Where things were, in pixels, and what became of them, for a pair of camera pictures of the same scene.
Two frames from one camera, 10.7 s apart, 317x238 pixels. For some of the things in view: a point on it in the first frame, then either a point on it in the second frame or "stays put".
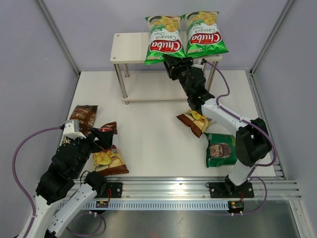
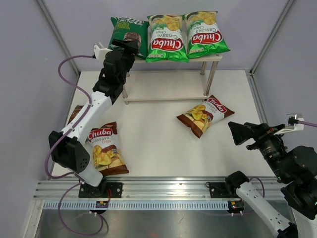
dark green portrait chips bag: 221,149 to 132,30
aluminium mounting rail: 190,188 stays put
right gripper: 173,64 to 260,132
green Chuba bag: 165,38 stays put
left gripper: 105,139 to 130,48
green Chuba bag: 204,37 stays put
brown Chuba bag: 109,161 stays put
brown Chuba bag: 198,123 stays put
